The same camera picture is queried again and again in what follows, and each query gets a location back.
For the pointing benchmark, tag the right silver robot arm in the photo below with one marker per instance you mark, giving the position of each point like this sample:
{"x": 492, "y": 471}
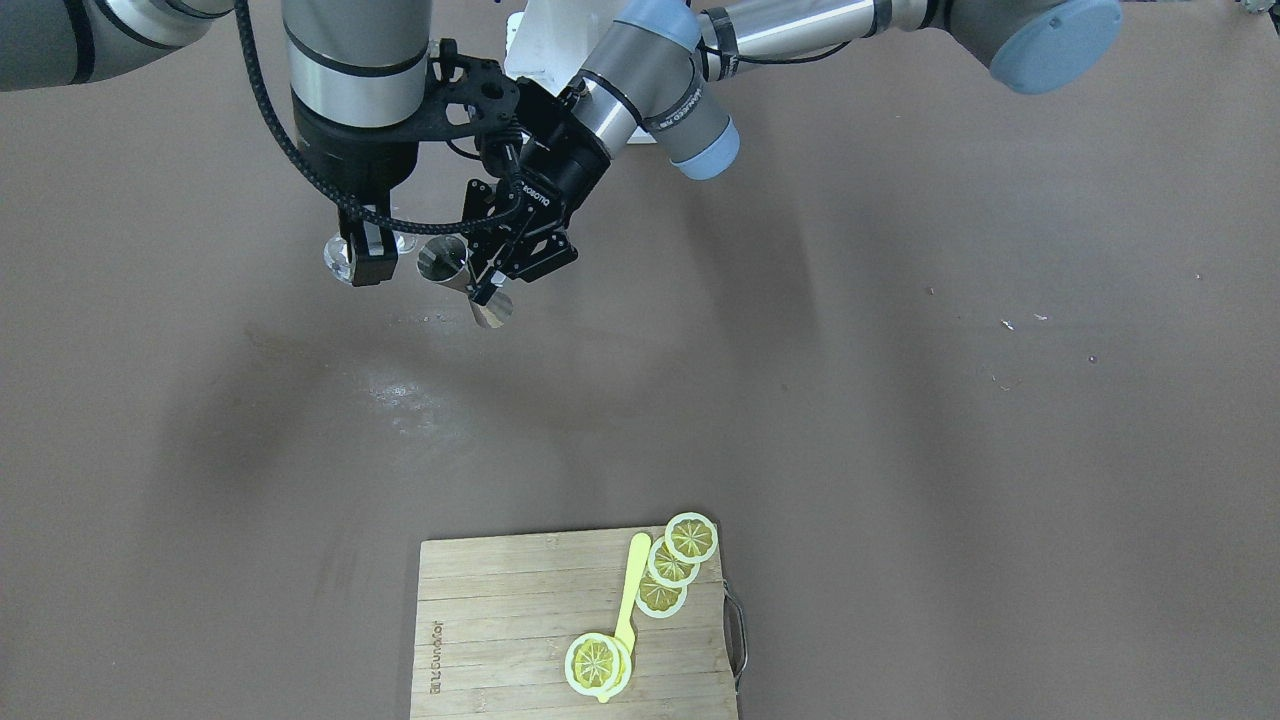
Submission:
{"x": 358, "y": 70}

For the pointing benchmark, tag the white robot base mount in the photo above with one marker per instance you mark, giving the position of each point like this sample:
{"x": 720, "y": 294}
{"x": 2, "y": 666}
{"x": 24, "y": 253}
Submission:
{"x": 575, "y": 62}

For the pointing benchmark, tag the steel jigger measuring cup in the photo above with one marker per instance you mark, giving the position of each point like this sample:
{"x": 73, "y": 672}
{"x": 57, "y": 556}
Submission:
{"x": 443, "y": 260}

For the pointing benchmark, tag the lemon slice on spoon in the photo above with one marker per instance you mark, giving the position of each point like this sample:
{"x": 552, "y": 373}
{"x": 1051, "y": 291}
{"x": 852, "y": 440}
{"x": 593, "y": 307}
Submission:
{"x": 597, "y": 666}

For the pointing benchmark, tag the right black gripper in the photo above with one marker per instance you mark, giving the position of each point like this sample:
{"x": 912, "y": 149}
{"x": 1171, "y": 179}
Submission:
{"x": 352, "y": 160}

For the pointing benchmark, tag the yellow plastic spoon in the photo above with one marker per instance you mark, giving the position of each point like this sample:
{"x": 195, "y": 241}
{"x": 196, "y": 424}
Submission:
{"x": 624, "y": 635}

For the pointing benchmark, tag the lemon slice near spoon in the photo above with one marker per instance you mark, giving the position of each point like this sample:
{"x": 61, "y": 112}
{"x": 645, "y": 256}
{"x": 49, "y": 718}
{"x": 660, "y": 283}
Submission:
{"x": 659, "y": 601}

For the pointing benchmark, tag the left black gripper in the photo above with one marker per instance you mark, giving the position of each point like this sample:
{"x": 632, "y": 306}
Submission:
{"x": 566, "y": 166}

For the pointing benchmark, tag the lemon slice middle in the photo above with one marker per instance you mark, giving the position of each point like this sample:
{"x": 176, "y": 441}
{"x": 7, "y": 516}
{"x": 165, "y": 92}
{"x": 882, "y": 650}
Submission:
{"x": 668, "y": 570}

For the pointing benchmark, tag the wooden cutting board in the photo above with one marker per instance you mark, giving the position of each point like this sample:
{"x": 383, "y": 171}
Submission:
{"x": 495, "y": 617}

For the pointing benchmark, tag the lemon slice outer end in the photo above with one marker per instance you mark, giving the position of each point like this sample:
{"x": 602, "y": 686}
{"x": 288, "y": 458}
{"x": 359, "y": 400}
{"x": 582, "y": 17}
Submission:
{"x": 691, "y": 537}

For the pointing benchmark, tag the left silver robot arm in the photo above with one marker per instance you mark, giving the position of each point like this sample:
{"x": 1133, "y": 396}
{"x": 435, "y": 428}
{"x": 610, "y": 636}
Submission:
{"x": 1031, "y": 47}

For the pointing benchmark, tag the clear glass cup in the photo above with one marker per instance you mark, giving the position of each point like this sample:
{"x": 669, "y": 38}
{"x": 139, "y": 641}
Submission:
{"x": 338, "y": 258}

